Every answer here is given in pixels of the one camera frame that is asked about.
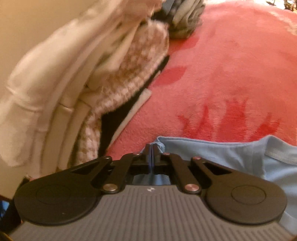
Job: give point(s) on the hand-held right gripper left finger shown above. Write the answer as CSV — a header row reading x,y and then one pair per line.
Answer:
x,y
148,160

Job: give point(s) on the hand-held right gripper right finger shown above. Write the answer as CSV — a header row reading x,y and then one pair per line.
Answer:
x,y
156,160

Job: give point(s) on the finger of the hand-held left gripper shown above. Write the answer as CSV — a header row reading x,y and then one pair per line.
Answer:
x,y
12,217

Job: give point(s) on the light blue shirt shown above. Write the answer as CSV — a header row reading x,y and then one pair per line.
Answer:
x,y
220,157

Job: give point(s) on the stack of folded cream clothes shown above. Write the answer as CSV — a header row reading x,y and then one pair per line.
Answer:
x,y
46,81

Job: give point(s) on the black folded garment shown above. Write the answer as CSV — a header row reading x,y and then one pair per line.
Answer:
x,y
109,129

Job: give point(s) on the white flat cloth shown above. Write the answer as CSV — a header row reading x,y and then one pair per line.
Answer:
x,y
137,105

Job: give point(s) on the red floral blanket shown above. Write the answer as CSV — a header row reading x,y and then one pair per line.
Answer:
x,y
220,69

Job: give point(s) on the brown grey crumpled blanket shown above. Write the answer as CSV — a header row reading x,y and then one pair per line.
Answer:
x,y
185,20

